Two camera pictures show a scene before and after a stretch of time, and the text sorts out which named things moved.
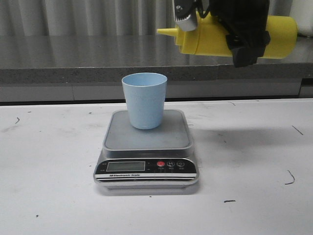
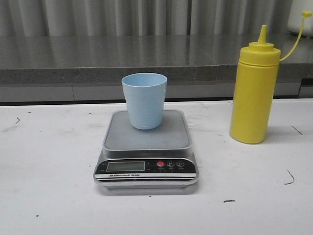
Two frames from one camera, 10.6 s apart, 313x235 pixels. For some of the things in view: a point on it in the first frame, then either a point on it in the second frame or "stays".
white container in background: [302, 11] stays
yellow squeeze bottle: [209, 38] to [255, 87]
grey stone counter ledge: [57, 68] stays
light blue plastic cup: [145, 94] stays
